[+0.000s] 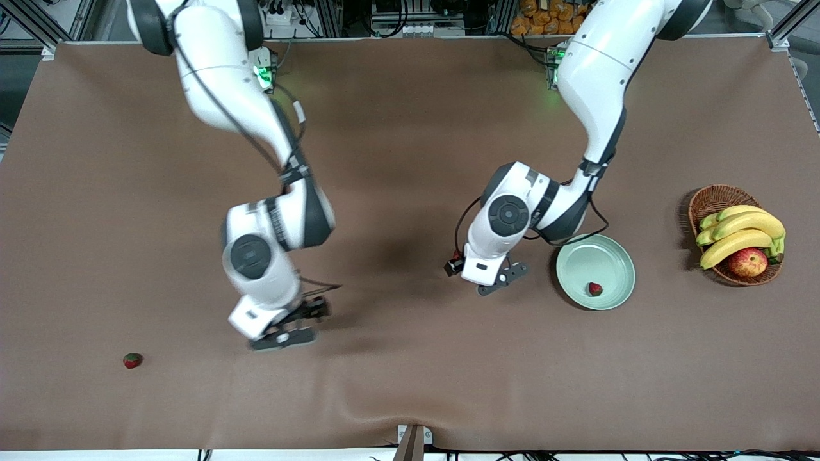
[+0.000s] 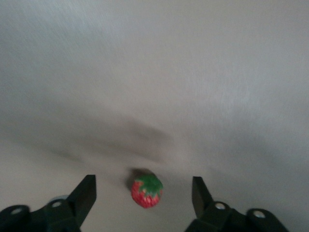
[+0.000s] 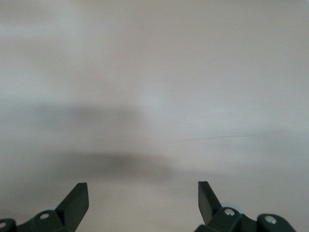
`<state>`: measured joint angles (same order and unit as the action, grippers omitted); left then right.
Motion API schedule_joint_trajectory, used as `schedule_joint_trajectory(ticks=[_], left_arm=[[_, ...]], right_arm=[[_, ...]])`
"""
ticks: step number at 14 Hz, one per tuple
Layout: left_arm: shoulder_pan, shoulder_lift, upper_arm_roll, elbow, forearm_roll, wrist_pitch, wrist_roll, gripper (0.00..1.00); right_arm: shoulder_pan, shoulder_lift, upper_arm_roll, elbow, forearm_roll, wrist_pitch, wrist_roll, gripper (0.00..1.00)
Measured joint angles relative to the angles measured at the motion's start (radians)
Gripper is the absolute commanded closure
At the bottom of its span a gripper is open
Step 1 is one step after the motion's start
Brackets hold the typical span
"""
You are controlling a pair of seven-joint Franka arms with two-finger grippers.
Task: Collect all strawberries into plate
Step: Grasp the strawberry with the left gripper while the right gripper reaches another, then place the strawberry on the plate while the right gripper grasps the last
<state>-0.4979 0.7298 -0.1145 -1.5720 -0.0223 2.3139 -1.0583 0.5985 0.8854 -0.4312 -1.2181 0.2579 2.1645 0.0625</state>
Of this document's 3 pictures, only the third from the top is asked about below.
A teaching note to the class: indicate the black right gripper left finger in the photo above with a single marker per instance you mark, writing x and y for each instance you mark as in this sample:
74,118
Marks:
70,212

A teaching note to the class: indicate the brown table cover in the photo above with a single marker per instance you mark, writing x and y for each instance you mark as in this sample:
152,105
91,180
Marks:
154,72

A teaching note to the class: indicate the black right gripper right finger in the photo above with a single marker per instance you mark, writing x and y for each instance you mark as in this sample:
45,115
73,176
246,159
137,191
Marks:
217,220

